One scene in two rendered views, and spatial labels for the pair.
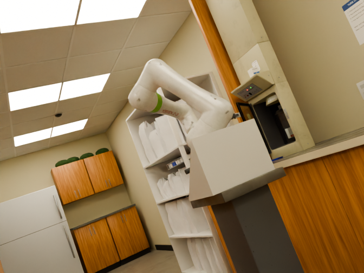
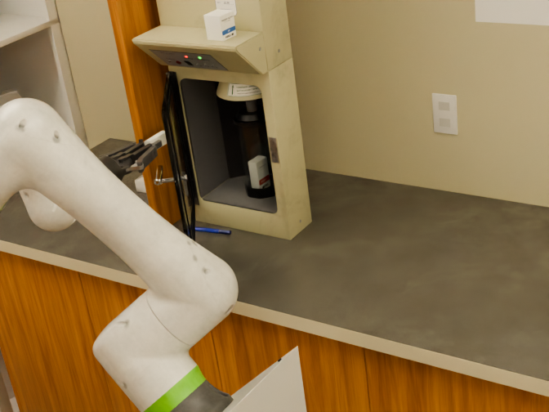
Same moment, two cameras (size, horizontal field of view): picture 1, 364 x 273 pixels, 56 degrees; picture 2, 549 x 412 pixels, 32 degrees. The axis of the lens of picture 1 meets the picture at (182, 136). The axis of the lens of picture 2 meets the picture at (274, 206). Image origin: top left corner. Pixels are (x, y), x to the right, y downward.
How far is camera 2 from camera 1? 1.18 m
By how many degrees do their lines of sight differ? 42
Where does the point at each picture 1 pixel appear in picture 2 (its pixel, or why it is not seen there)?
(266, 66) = (256, 19)
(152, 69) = (29, 153)
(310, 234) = not seen: outside the picture
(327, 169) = (368, 365)
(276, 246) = not seen: outside the picture
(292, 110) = (288, 141)
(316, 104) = (320, 85)
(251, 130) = (287, 378)
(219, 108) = (216, 302)
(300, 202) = not seen: hidden behind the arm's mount
